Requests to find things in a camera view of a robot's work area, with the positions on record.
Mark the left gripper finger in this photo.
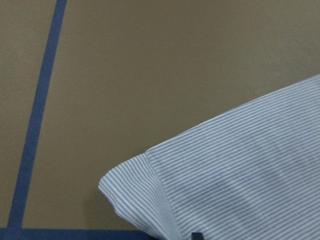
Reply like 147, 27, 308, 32
191, 232, 203, 240

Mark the blue striped button shirt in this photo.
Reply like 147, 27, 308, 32
98, 75, 320, 240

